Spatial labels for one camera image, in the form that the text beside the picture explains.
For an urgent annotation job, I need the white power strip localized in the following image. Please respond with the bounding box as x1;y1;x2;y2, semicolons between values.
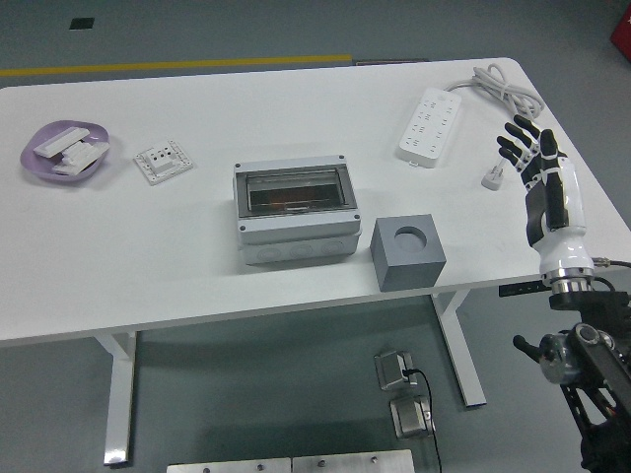
396;87;462;169

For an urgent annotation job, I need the white wall socket panel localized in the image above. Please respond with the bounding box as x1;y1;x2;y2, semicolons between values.
132;139;194;186

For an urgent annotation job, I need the red box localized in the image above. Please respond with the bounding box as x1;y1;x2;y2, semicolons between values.
609;12;631;50

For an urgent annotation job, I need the long white plastic strip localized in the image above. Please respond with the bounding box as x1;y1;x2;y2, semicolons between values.
32;126;91;159

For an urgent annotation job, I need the purple plate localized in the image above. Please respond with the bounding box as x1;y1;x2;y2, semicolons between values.
19;119;110;185

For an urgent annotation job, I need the silver metal plate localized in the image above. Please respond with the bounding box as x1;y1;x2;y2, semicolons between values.
291;448;415;473
166;457;292;473

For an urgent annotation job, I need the white table leg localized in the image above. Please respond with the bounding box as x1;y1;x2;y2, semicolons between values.
96;330;138;467
429;290;487;409

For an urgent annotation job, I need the yellow floor tape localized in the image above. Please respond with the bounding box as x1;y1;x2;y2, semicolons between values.
0;52;354;79

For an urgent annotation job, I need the grey cube block with hole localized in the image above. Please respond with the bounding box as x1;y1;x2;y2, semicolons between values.
370;213;448;293

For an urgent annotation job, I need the metal floor socket box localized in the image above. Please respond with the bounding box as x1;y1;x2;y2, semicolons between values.
388;396;438;439
373;349;419;392

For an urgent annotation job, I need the orange cylinder object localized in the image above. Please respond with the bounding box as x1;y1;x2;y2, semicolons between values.
255;192;321;207

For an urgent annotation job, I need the white power cable with plug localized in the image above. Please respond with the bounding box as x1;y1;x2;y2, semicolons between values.
443;63;546;191

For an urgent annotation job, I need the black floor cable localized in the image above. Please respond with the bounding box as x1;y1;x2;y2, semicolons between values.
401;368;444;473

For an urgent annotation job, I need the white plastic clip piece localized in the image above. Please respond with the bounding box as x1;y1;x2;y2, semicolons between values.
51;157;98;176
61;139;110;167

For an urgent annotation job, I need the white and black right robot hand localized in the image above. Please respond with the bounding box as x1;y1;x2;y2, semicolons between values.
495;113;596;277

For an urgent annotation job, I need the dark floor strip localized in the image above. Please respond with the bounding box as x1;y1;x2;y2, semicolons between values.
354;58;429;67

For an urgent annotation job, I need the grey junction box with lid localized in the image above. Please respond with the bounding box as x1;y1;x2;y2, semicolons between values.
232;155;364;268

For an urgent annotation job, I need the black table control panel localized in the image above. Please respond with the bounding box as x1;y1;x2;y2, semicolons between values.
498;280;548;298

